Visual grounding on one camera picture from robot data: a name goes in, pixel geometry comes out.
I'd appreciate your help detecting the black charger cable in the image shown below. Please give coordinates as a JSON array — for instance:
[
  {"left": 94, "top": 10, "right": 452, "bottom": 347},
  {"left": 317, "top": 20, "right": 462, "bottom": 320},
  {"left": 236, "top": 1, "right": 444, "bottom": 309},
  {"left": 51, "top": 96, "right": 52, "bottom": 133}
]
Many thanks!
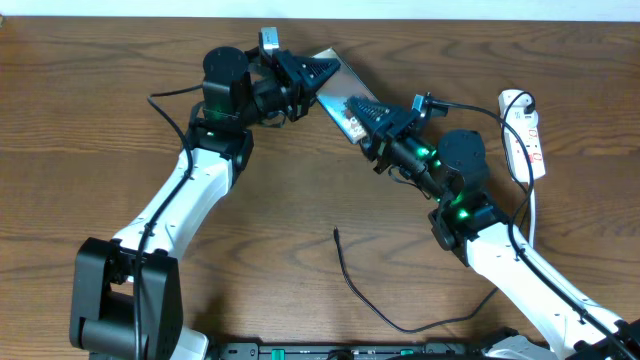
[{"left": 332, "top": 89, "right": 537, "bottom": 335}]

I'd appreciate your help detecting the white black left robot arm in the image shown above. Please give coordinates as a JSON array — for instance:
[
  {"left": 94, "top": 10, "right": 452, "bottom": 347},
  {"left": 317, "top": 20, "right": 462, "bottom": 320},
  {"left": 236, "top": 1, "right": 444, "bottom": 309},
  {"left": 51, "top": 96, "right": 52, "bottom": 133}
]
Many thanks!
[{"left": 69, "top": 47, "right": 340, "bottom": 359}]

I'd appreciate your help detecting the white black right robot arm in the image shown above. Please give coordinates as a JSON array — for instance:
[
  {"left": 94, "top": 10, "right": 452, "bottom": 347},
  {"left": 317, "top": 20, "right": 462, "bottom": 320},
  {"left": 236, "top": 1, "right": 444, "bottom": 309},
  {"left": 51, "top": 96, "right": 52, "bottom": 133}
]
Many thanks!
[{"left": 345, "top": 97, "right": 639, "bottom": 359}]

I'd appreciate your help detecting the white power strip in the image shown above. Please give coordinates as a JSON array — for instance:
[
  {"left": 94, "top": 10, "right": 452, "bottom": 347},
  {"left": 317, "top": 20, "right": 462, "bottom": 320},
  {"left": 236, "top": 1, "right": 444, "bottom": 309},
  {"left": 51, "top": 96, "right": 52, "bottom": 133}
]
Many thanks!
[{"left": 498, "top": 89, "right": 546, "bottom": 183}]

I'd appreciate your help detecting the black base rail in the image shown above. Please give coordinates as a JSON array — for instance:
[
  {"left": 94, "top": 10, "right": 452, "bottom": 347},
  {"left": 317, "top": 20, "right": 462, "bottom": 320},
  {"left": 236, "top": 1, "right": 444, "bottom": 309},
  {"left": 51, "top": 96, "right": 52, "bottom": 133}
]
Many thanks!
[{"left": 207, "top": 342, "right": 488, "bottom": 360}]

